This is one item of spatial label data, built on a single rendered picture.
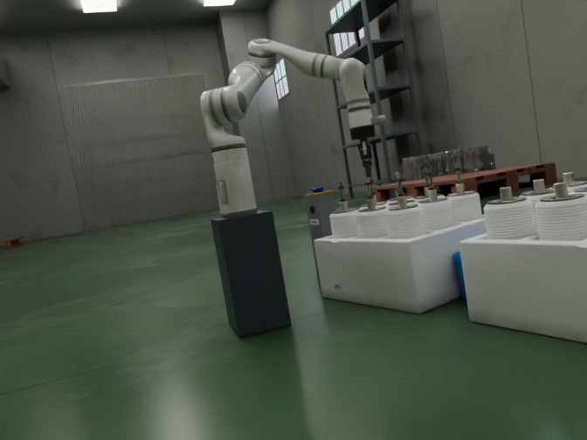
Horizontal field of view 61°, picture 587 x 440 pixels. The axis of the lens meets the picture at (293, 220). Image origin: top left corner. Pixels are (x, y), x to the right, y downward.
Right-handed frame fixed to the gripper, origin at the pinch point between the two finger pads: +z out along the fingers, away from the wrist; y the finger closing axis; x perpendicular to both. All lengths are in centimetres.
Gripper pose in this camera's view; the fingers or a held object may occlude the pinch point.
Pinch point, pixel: (369, 173)
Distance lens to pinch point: 156.7
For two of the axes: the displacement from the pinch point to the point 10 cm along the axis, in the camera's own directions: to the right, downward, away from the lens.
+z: 1.6, 9.8, 0.8
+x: 9.7, -1.4, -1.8
